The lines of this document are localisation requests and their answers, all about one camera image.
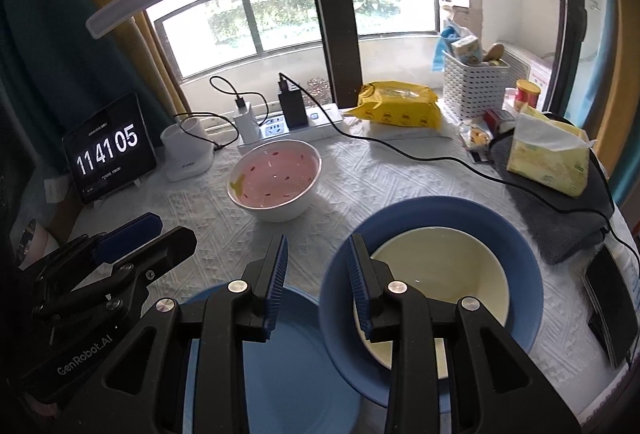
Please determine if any pastel round container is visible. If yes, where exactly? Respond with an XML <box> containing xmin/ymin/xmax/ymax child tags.
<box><xmin>15</xmin><ymin>219</ymin><xmax>59</xmax><ymax>272</ymax></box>

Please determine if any yellow can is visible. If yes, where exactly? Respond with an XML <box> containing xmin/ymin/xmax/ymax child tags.
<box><xmin>515</xmin><ymin>80</ymin><xmax>544</xmax><ymax>112</ymax></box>

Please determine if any dark sliding door frame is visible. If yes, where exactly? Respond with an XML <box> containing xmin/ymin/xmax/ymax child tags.
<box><xmin>547</xmin><ymin>0</ymin><xmax>602</xmax><ymax>115</ymax></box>

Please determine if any yellow tissue pack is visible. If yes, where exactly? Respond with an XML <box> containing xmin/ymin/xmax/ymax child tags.
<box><xmin>506</xmin><ymin>105</ymin><xmax>598</xmax><ymax>199</ymax></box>

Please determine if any blue plate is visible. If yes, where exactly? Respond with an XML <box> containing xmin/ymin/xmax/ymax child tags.
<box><xmin>182</xmin><ymin>284</ymin><xmax>363</xmax><ymax>434</ymax></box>

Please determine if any small drink carton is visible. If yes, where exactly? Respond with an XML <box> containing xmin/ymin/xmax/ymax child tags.
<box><xmin>450</xmin><ymin>35</ymin><xmax>483</xmax><ymax>65</ymax></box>

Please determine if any teal curtain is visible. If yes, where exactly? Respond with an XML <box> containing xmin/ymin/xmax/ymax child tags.
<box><xmin>0</xmin><ymin>0</ymin><xmax>168</xmax><ymax>225</ymax></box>
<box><xmin>610</xmin><ymin>146</ymin><xmax>640</xmax><ymax>207</ymax></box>

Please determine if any cardboard box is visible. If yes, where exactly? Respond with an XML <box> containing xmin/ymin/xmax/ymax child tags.
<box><xmin>47</xmin><ymin>201</ymin><xmax>87</xmax><ymax>246</ymax></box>

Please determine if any pink and white bowl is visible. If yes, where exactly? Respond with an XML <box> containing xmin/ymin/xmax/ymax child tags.
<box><xmin>227</xmin><ymin>139</ymin><xmax>322</xmax><ymax>222</ymax></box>

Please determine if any black tablet with clock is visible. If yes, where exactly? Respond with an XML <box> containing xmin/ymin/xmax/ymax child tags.
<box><xmin>62</xmin><ymin>93</ymin><xmax>157</xmax><ymax>205</ymax></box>

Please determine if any black power adapter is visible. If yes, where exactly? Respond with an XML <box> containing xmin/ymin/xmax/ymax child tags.
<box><xmin>277</xmin><ymin>73</ymin><xmax>307</xmax><ymax>131</ymax></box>

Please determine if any white appliance box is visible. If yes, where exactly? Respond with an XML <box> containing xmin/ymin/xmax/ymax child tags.
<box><xmin>500</xmin><ymin>41</ymin><xmax>558</xmax><ymax>100</ymax></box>

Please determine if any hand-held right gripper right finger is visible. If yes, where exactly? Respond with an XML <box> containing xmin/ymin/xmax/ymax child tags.
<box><xmin>346</xmin><ymin>234</ymin><xmax>583</xmax><ymax>434</ymax></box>

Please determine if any looped black cable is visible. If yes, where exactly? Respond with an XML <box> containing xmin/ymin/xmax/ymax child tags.
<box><xmin>209</xmin><ymin>75</ymin><xmax>253</xmax><ymax>112</ymax></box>

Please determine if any white tablet stand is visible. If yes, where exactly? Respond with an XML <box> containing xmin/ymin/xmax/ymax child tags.
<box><xmin>90</xmin><ymin>178</ymin><xmax>143</xmax><ymax>207</ymax></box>

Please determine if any dark window post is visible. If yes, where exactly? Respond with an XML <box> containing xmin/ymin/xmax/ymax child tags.
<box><xmin>297</xmin><ymin>0</ymin><xmax>363</xmax><ymax>110</ymax></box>

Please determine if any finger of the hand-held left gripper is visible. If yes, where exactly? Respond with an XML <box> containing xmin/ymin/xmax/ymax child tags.
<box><xmin>37</xmin><ymin>212</ymin><xmax>163</xmax><ymax>277</ymax></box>
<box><xmin>32</xmin><ymin>225</ymin><xmax>198</xmax><ymax>321</ymax></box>

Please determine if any yellow wipes packet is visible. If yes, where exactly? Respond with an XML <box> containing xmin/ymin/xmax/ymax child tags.
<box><xmin>342</xmin><ymin>80</ymin><xmax>443</xmax><ymax>131</ymax></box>

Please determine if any black phone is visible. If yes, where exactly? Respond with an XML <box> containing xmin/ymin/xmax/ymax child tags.
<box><xmin>582</xmin><ymin>244</ymin><xmax>640</xmax><ymax>369</ymax></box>

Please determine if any white lamp head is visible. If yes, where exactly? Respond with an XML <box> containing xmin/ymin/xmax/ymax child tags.
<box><xmin>85</xmin><ymin>0</ymin><xmax>168</xmax><ymax>40</ymax></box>

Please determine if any small snack packet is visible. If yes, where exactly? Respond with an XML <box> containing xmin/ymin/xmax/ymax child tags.
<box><xmin>460</xmin><ymin>121</ymin><xmax>493</xmax><ymax>151</ymax></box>

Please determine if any blue bowl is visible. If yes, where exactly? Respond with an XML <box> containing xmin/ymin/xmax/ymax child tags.
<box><xmin>318</xmin><ymin>195</ymin><xmax>544</xmax><ymax>407</ymax></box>

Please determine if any white charging dock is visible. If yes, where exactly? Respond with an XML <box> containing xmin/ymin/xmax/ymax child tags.
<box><xmin>160</xmin><ymin>116</ymin><xmax>216</xmax><ymax>182</ymax></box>

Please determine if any long black cable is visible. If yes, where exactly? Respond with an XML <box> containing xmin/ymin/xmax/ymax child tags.
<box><xmin>279</xmin><ymin>73</ymin><xmax>640</xmax><ymax>277</ymax></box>

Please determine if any blue packet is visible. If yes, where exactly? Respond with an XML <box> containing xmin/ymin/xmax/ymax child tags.
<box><xmin>432</xmin><ymin>21</ymin><xmax>473</xmax><ymax>72</ymax></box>

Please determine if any white perforated basket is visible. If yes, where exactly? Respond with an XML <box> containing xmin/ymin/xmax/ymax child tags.
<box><xmin>442</xmin><ymin>51</ymin><xmax>510</xmax><ymax>122</ymax></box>

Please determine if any cream bowl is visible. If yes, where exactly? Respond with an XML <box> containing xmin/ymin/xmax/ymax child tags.
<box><xmin>352</xmin><ymin>226</ymin><xmax>511</xmax><ymax>382</ymax></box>

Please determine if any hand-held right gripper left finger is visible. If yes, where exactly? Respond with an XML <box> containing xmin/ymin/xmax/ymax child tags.
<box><xmin>90</xmin><ymin>234</ymin><xmax>290</xmax><ymax>434</ymax></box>

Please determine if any black dock cable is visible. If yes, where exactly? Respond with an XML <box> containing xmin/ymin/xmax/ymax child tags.
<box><xmin>172</xmin><ymin>111</ymin><xmax>242</xmax><ymax>153</ymax></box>

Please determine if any grey cloth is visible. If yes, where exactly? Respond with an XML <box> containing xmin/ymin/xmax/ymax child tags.
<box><xmin>487</xmin><ymin>129</ymin><xmax>616</xmax><ymax>265</ymax></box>

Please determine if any white power adapter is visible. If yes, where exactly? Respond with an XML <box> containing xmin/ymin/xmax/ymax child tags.
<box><xmin>232</xmin><ymin>101</ymin><xmax>261</xmax><ymax>140</ymax></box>

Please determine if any red box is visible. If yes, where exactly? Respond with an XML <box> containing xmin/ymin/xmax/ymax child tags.
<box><xmin>482</xmin><ymin>109</ymin><xmax>516</xmax><ymax>135</ymax></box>

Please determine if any white power strip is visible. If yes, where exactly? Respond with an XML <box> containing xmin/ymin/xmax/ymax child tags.
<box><xmin>236</xmin><ymin>103</ymin><xmax>346</xmax><ymax>149</ymax></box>

